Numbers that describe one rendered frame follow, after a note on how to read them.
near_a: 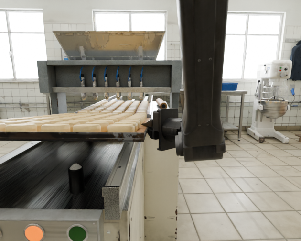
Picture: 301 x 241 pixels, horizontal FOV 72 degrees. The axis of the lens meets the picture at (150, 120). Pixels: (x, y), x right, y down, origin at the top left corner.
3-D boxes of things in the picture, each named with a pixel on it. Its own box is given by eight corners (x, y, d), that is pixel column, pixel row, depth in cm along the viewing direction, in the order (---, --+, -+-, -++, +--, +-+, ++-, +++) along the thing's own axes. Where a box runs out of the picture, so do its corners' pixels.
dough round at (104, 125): (84, 130, 46) (84, 121, 46) (107, 129, 48) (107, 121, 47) (85, 133, 41) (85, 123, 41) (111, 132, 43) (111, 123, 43)
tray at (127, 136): (144, 141, 34) (144, 132, 34) (-92, 139, 35) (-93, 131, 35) (151, 118, 94) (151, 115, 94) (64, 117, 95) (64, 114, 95)
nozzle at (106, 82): (104, 99, 113) (103, 65, 109) (110, 99, 113) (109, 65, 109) (102, 100, 107) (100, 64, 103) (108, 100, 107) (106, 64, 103)
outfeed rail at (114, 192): (145, 101, 234) (145, 95, 232) (148, 101, 233) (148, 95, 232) (103, 222, 37) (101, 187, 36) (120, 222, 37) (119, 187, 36)
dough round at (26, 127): (39, 133, 42) (39, 123, 42) (34, 136, 37) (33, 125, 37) (11, 134, 40) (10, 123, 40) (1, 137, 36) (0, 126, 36)
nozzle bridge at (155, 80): (68, 116, 141) (64, 64, 134) (174, 116, 140) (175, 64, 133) (42, 127, 109) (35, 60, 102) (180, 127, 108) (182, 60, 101)
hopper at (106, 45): (75, 64, 132) (73, 41, 129) (163, 64, 131) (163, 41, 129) (54, 60, 104) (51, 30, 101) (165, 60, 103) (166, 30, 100)
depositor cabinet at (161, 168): (105, 170, 251) (102, 101, 234) (164, 170, 250) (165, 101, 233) (57, 262, 125) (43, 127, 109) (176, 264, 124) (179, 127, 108)
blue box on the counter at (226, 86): (216, 91, 367) (216, 82, 364) (209, 90, 396) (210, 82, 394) (237, 90, 371) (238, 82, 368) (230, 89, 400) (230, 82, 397)
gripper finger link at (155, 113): (152, 108, 60) (177, 110, 53) (152, 133, 61) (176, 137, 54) (133, 109, 56) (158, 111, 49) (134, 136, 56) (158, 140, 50)
